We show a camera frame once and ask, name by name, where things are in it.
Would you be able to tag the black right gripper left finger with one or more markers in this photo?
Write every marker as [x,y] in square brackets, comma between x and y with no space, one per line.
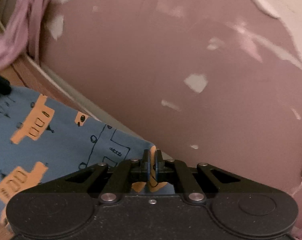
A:
[146,169]

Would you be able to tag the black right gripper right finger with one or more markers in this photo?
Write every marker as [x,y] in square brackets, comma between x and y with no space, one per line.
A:
[159,165]

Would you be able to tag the blue truck print pants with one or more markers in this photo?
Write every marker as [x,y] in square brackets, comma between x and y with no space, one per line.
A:
[42,139]

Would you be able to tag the pink hanging cloth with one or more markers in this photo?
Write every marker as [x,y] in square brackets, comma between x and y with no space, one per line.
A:
[22,33]

